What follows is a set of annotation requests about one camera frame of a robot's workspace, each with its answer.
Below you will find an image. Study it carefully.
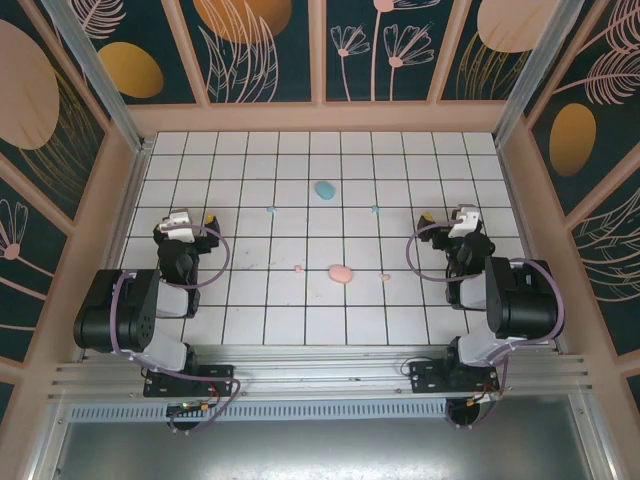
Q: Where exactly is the grey metal sheet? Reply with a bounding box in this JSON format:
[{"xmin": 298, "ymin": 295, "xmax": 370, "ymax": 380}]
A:
[{"xmin": 27, "ymin": 394, "xmax": 619, "ymax": 480}]

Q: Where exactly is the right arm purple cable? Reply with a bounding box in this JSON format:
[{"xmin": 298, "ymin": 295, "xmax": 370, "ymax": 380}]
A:
[{"xmin": 405, "ymin": 215, "xmax": 570, "ymax": 430}]

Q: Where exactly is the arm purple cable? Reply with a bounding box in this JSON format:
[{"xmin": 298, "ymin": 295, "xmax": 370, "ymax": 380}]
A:
[
  {"xmin": 405, "ymin": 215, "xmax": 570, "ymax": 430},
  {"xmin": 112, "ymin": 223, "xmax": 242, "ymax": 434}
]

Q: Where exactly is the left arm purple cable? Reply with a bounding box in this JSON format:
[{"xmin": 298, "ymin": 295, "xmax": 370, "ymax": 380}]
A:
[{"xmin": 112, "ymin": 223, "xmax": 242, "ymax": 434}]

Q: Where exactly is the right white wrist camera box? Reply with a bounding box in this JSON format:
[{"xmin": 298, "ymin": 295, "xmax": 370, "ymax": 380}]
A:
[{"xmin": 448, "ymin": 203, "xmax": 480, "ymax": 239}]

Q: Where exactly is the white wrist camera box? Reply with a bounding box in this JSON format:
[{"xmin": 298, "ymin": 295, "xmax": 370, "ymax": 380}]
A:
[
  {"xmin": 448, "ymin": 203, "xmax": 480, "ymax": 239},
  {"xmin": 158, "ymin": 211, "xmax": 194, "ymax": 239}
]

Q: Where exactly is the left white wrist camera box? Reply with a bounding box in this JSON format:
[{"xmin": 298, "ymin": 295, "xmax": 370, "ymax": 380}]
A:
[{"xmin": 158, "ymin": 211, "xmax": 194, "ymax": 239}]

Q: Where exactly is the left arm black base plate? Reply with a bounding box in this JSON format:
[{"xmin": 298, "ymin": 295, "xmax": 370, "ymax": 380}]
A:
[{"xmin": 143, "ymin": 363, "xmax": 236, "ymax": 399}]

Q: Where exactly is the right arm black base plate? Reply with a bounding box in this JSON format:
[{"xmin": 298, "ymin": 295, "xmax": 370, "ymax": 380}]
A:
[{"xmin": 408, "ymin": 359, "xmax": 501, "ymax": 396}]

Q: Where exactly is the aluminium mounting rail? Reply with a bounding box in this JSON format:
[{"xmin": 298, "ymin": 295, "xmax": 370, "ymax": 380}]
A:
[{"xmin": 47, "ymin": 343, "xmax": 594, "ymax": 401}]

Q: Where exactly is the grey slotted cable duct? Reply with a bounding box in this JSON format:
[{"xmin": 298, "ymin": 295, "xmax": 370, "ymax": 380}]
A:
[{"xmin": 67, "ymin": 399, "xmax": 451, "ymax": 422}]

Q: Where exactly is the aluminium frame post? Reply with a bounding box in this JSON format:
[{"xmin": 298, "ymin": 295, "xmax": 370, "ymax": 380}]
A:
[
  {"xmin": 42, "ymin": 0, "xmax": 157, "ymax": 154},
  {"xmin": 492, "ymin": 0, "xmax": 586, "ymax": 146}
]

